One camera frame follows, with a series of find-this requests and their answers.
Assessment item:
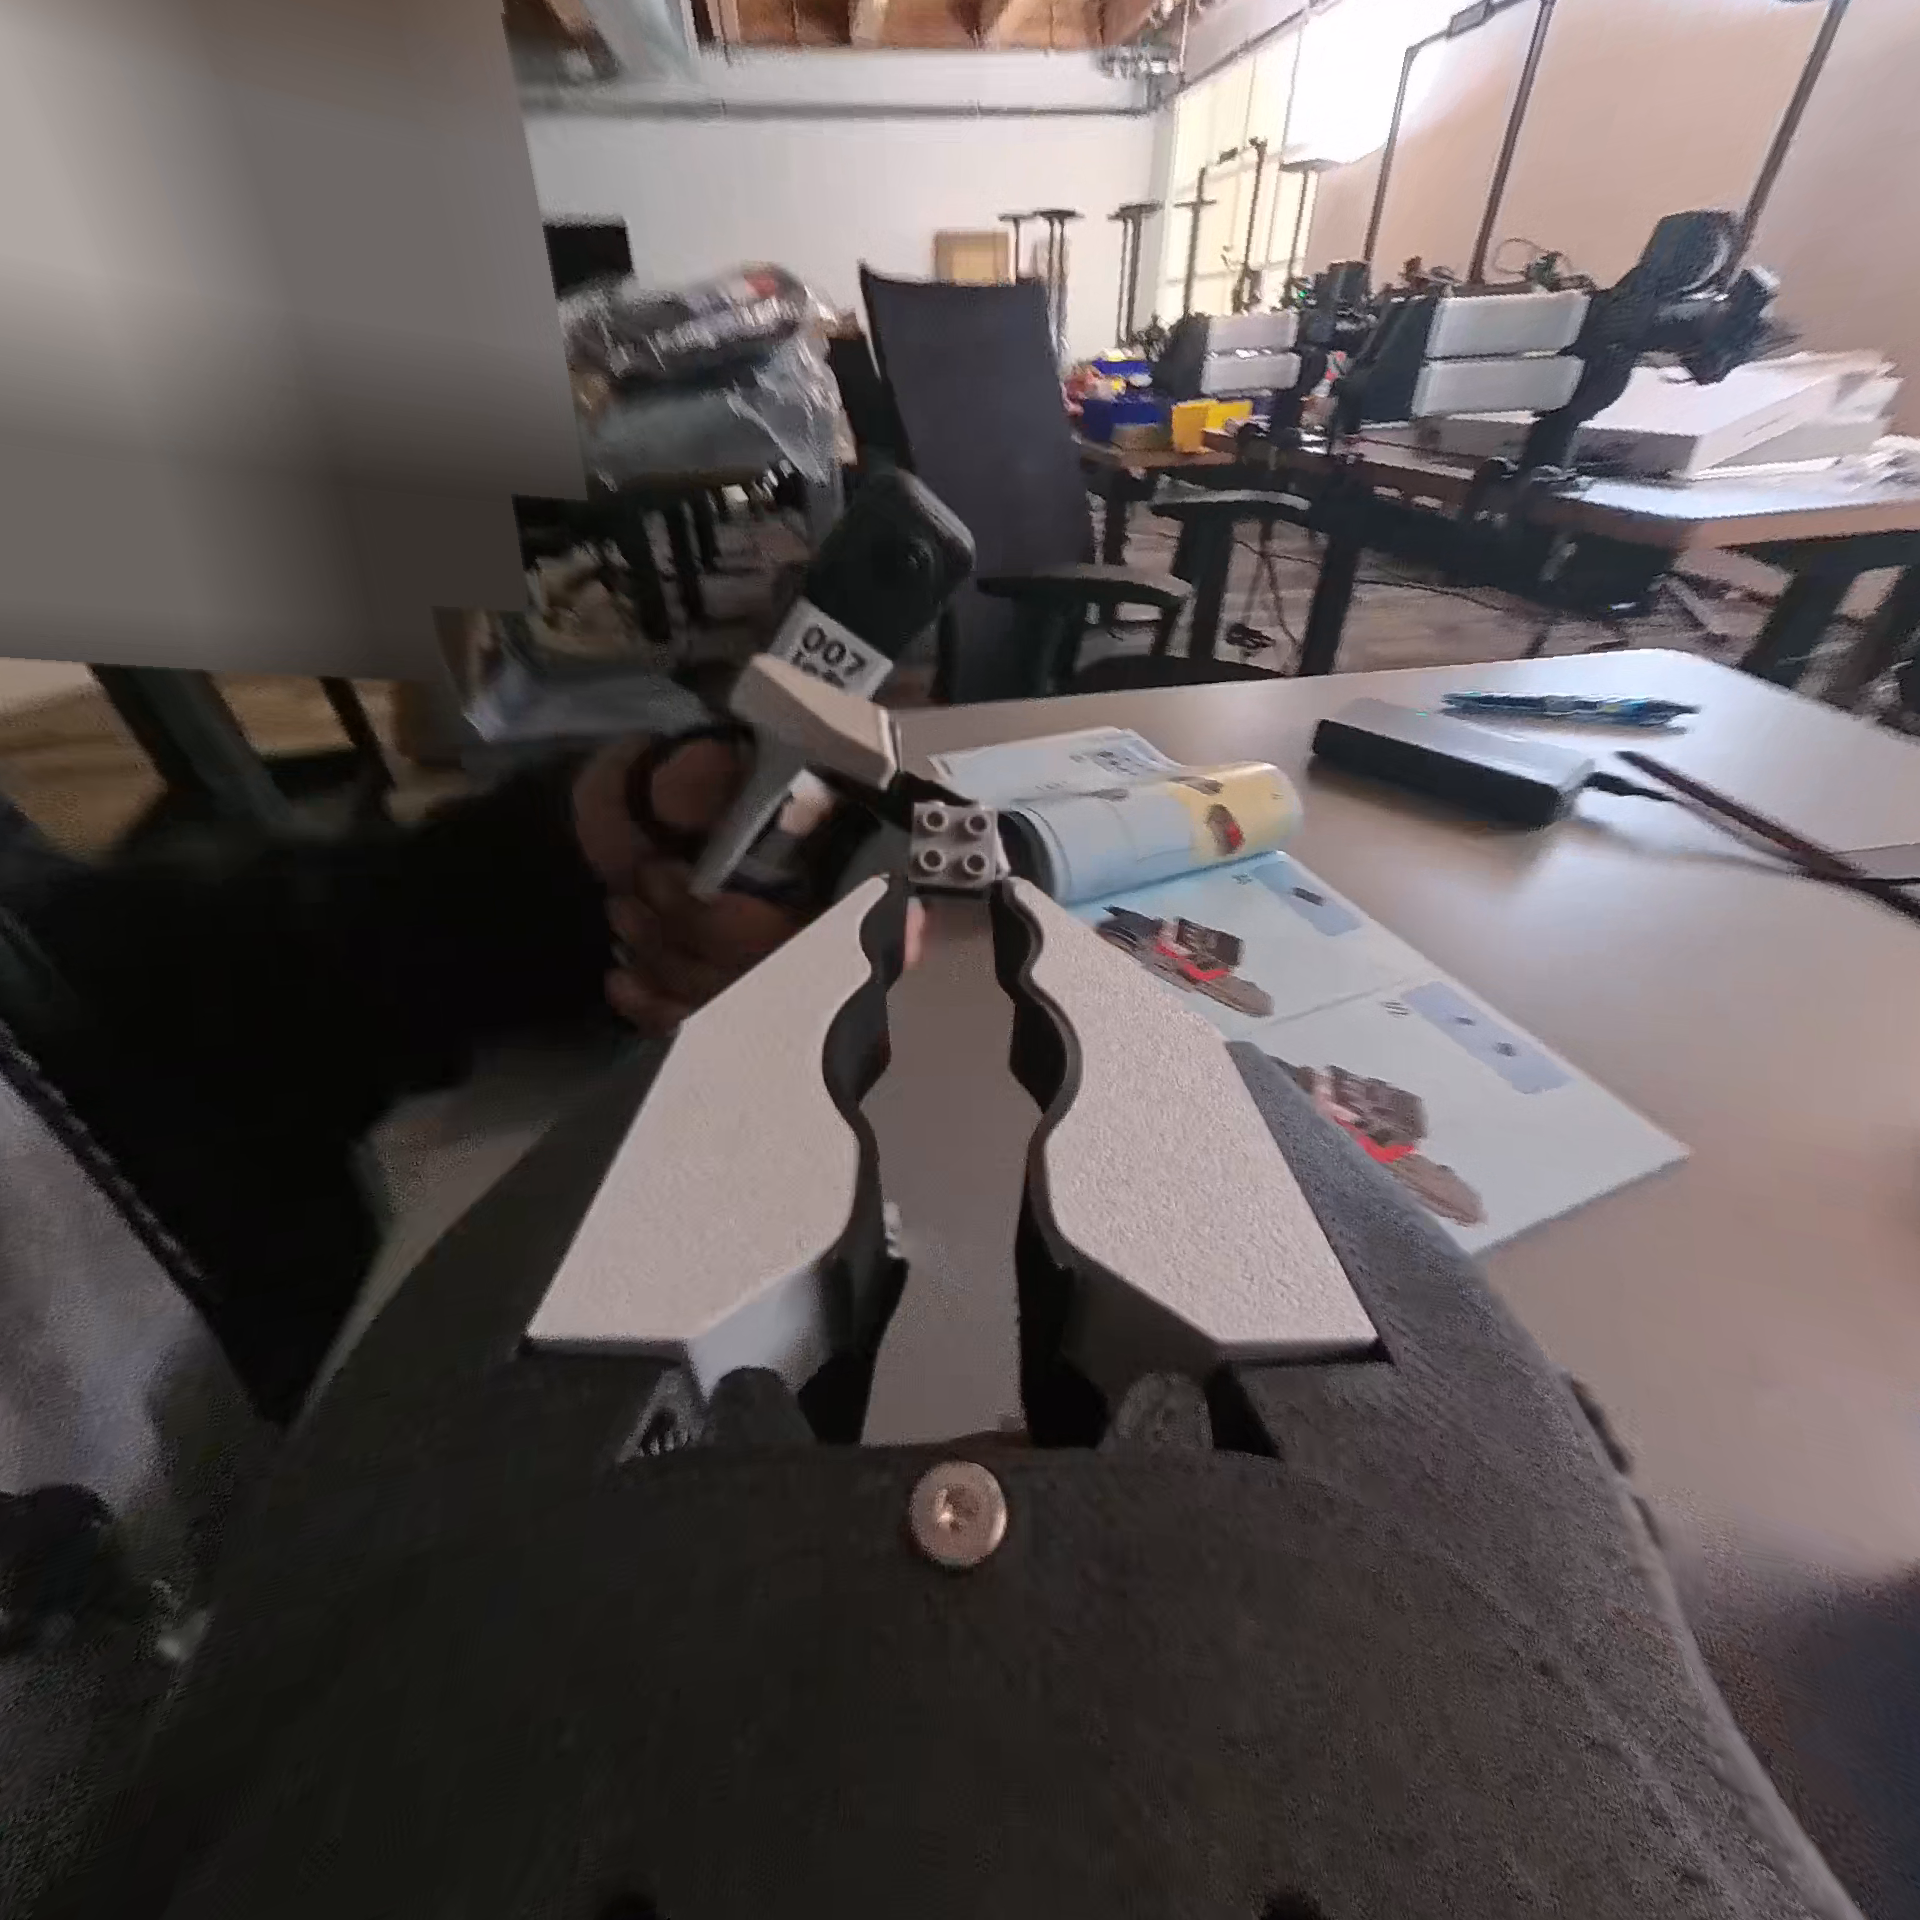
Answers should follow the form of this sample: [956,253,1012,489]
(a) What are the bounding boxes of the black office chair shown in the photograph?
[859,263,1202,700]

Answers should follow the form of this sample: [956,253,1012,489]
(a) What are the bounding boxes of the black camera rig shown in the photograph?
[1523,210,1791,482]

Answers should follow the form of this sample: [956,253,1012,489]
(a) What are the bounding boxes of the person's grey shirt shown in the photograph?
[0,1034,216,1502]

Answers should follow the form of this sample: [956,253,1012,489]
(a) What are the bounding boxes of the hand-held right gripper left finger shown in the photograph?
[525,875,907,1370]

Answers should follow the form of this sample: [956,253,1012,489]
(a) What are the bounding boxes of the grey-brown desk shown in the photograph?
[877,644,1920,1593]

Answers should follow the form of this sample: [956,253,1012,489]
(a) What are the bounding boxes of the black tripod stands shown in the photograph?
[996,138,1322,351]

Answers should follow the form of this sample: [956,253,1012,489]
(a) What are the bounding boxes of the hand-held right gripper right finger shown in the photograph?
[996,875,1383,1380]

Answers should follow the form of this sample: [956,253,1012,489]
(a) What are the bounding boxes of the dark brown cable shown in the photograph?
[1590,747,1920,921]

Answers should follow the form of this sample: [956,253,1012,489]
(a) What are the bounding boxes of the blue patterned pen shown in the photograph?
[1440,686,1700,733]

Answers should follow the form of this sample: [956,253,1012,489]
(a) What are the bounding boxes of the black power bank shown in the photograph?
[1309,694,1601,831]

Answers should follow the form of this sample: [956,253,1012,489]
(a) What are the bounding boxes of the clear plastic bag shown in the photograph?
[562,263,846,501]

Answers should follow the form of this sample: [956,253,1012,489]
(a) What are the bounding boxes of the brick instruction booklet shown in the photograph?
[931,727,1690,1255]

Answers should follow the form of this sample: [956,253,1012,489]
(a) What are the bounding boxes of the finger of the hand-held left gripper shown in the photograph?
[686,738,801,902]
[727,653,905,798]

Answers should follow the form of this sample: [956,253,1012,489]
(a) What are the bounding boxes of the white flat boxes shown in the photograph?
[1567,353,1909,482]

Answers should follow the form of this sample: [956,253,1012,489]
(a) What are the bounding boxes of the background work table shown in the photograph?
[1080,405,1920,697]

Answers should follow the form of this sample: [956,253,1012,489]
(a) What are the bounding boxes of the person's left hand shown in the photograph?
[571,730,937,1041]

